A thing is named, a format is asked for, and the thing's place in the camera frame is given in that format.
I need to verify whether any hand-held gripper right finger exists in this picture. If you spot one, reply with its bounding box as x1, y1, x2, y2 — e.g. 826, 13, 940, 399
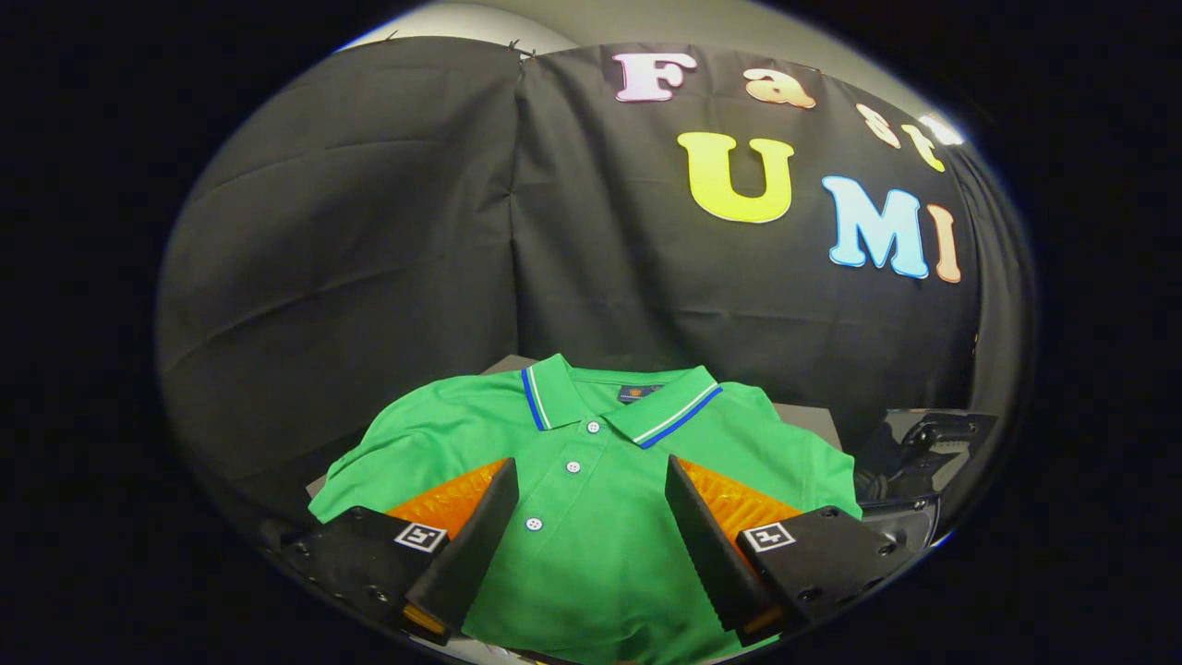
665, 454, 917, 648

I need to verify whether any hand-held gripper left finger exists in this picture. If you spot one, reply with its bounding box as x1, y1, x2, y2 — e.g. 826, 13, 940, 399
280, 457, 520, 647

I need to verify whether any green polo shirt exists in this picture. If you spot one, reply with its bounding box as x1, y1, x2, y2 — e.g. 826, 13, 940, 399
308, 353, 864, 665

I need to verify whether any dark washing machine lid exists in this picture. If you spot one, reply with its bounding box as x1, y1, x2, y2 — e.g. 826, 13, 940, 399
854, 408, 1001, 505

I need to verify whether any grey cabinet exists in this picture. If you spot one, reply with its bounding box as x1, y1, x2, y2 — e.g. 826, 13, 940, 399
305, 354, 843, 500

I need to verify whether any black backdrop cloth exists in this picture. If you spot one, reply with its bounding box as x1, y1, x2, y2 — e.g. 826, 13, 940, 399
155, 37, 1035, 523

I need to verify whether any ceiling light panel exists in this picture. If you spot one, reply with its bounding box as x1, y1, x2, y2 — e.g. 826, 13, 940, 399
920, 113, 967, 147

